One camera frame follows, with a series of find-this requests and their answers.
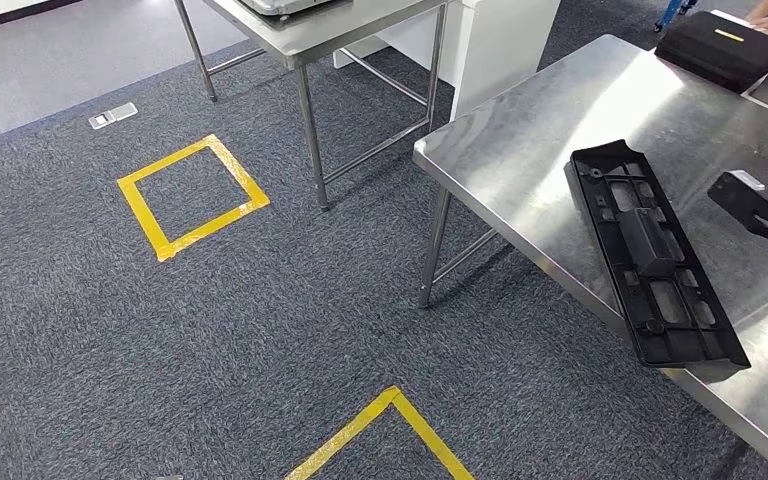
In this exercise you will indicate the stainless steel workbench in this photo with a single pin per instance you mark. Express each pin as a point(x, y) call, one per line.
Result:
point(556, 119)

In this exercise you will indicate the yellow floor tape square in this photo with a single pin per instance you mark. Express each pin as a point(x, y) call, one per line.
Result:
point(344, 434)
point(139, 208)

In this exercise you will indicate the black case yellow stripe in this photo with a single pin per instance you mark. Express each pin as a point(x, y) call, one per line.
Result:
point(715, 50)

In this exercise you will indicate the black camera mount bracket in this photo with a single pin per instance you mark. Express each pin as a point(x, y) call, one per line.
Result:
point(755, 212)

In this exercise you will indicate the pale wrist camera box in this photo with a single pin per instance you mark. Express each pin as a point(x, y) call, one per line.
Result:
point(747, 180)

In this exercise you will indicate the stainless steel table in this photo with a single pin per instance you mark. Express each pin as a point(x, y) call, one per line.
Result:
point(331, 33)

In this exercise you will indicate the white cabinet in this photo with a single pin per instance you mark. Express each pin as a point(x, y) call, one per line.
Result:
point(496, 60)

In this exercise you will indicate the grey weighing scale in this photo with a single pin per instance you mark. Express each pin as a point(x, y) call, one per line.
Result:
point(284, 5)

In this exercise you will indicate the metal floor socket plate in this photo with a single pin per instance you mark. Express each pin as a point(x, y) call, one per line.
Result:
point(112, 114)

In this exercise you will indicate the long black plastic part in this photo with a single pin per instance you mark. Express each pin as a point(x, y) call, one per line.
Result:
point(649, 245)

